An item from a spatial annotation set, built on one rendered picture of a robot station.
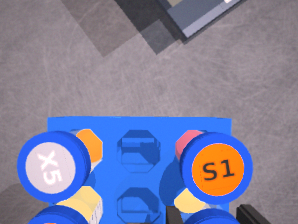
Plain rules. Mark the blue tube rack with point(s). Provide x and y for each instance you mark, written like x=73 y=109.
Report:
x=137 y=144

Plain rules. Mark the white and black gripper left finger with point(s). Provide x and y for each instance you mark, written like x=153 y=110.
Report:
x=172 y=215

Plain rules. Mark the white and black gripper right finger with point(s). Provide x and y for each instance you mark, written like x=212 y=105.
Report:
x=247 y=214

